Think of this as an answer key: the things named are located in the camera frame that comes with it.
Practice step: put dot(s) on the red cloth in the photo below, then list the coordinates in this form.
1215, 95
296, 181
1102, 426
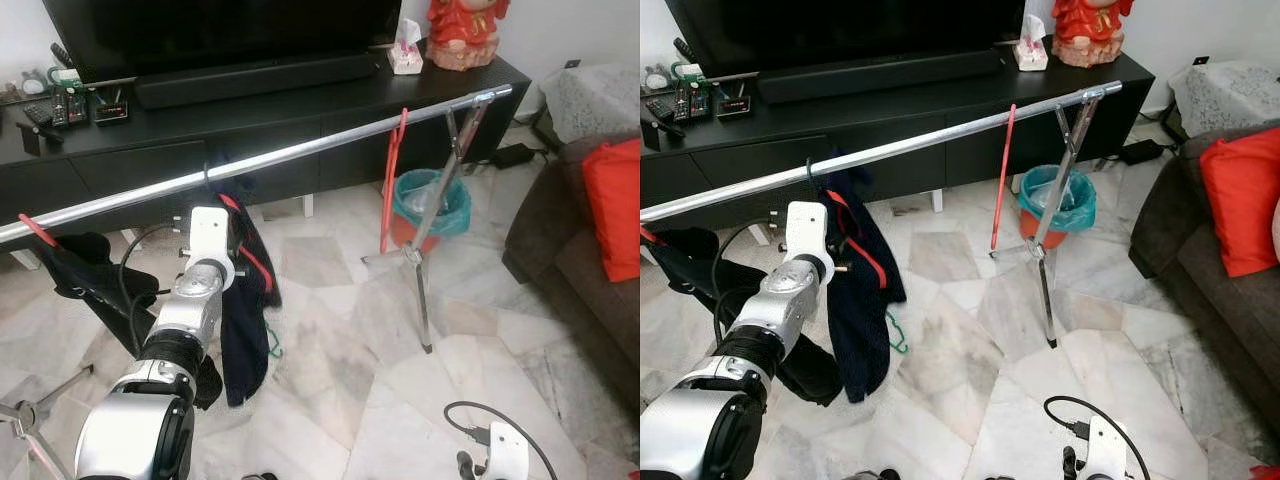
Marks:
615, 200
1245, 200

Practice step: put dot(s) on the red plastic stool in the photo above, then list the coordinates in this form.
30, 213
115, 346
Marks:
1266, 473

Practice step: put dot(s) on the red robed figurine statue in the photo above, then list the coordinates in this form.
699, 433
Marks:
465, 35
1090, 35

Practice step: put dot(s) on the black garment red trim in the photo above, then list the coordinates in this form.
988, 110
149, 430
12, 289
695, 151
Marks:
245, 330
860, 320

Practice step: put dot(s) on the red plastic hanger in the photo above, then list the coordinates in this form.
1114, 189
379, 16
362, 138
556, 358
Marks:
650, 237
1003, 180
393, 180
38, 230

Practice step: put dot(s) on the black soundbar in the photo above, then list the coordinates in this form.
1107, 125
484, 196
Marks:
880, 75
255, 80

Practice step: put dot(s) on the black power adapter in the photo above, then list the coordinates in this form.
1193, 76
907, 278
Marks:
515, 155
1140, 150

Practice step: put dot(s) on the grey lace cloth cover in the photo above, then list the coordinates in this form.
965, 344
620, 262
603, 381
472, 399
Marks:
1225, 95
590, 100

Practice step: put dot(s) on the green plastic hanger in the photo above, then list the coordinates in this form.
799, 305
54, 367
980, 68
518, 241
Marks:
272, 345
897, 335

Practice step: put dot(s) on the black remote holder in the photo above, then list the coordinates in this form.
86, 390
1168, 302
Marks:
70, 100
688, 95

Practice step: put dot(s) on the black flat television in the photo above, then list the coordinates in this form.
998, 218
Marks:
220, 30
845, 30

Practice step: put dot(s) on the orange bin green liner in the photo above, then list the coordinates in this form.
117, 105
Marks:
435, 205
1060, 205

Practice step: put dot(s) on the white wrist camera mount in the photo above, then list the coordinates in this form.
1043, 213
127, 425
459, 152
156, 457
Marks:
1105, 450
508, 455
810, 240
210, 240

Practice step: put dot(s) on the silver metal clothes rack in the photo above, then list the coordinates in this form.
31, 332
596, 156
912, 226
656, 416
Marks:
900, 150
300, 152

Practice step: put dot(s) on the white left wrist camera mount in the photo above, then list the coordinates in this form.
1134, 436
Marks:
810, 240
210, 240

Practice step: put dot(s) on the white tissue box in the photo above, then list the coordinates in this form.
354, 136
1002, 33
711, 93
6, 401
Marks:
406, 55
1031, 50

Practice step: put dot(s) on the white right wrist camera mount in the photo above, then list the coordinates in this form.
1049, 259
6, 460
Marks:
1105, 450
508, 455

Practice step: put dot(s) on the black TV cabinet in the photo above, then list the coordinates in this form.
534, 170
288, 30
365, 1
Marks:
920, 125
300, 130

